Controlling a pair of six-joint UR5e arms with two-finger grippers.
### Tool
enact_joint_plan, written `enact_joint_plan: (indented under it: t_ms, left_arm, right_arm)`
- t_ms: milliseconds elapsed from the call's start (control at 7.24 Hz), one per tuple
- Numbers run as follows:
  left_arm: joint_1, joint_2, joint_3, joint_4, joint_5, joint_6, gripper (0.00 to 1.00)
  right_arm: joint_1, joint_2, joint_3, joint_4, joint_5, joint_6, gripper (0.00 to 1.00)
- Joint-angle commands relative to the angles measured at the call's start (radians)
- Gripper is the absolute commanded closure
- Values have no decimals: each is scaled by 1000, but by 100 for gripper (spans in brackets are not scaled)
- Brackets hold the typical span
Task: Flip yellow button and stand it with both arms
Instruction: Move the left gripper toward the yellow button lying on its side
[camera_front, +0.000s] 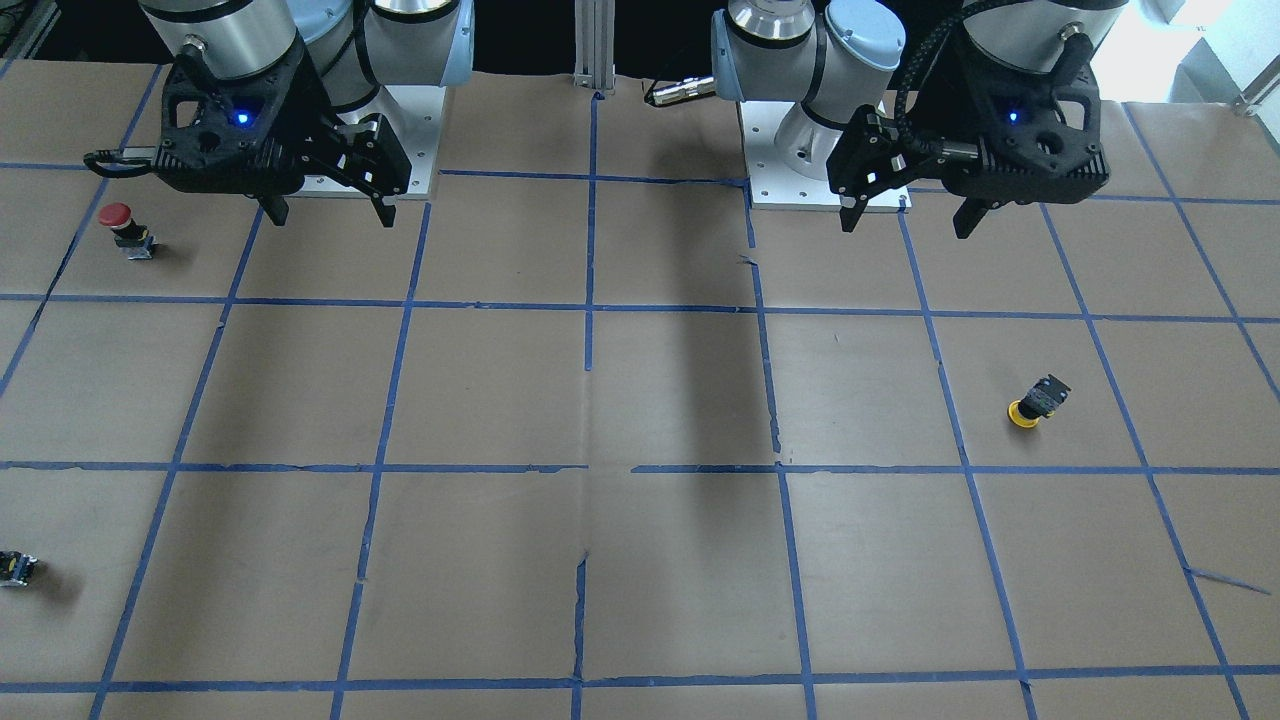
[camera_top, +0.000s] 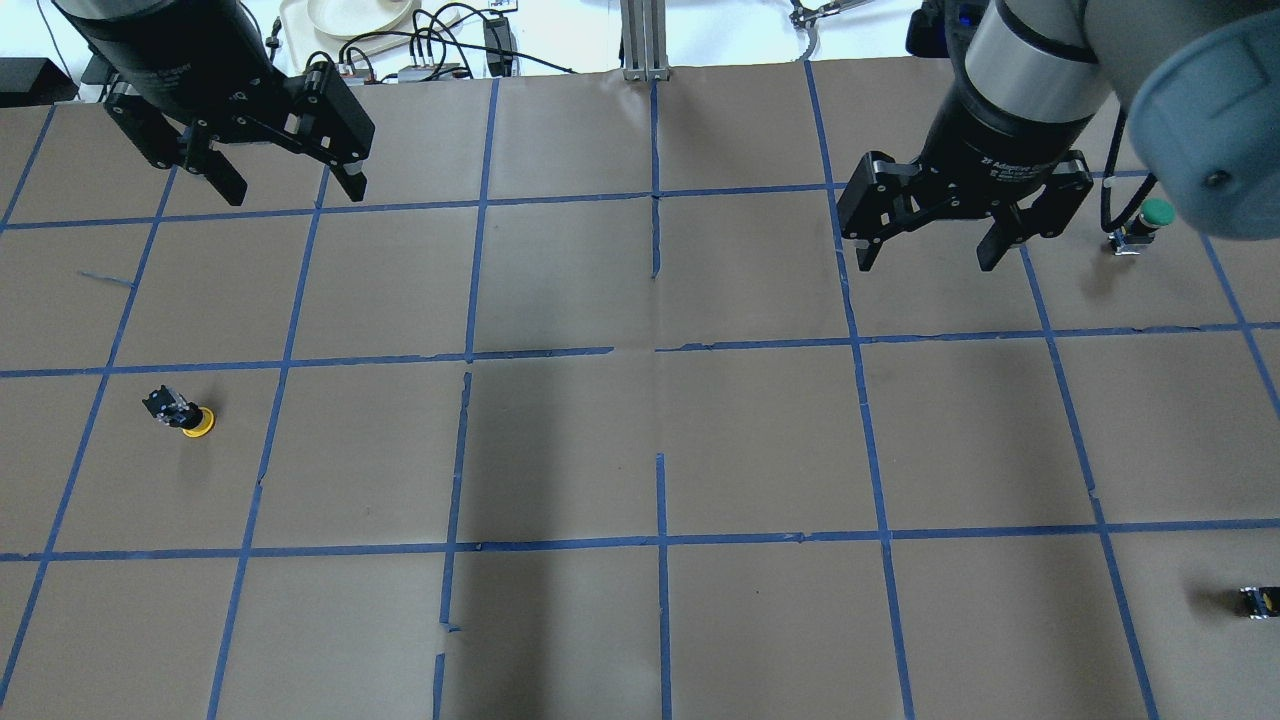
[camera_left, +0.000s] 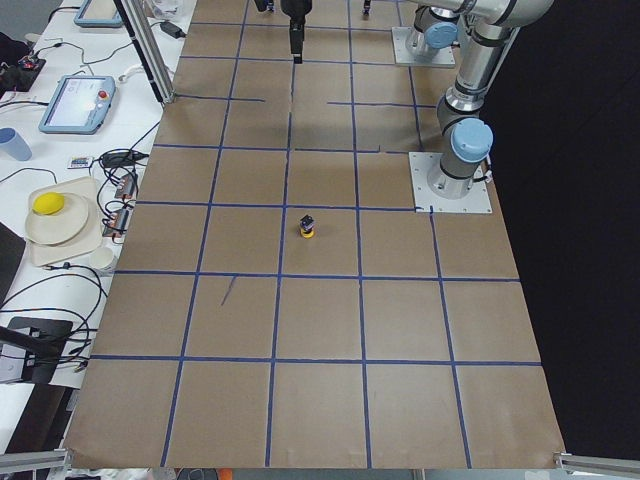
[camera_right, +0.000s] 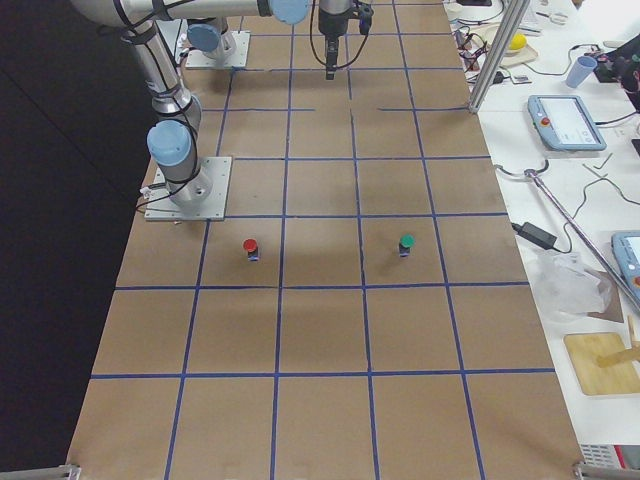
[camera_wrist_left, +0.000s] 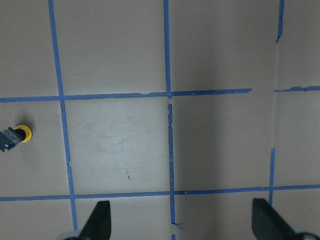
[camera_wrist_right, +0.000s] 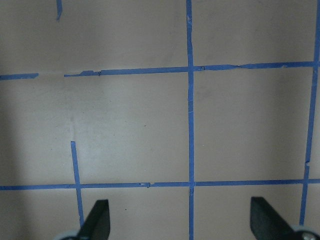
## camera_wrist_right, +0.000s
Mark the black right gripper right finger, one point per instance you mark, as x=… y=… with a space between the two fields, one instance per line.
x=267 y=224

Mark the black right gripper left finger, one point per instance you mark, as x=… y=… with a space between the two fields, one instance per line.
x=97 y=225

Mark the brown paper table mat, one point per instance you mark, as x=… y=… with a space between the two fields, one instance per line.
x=176 y=111

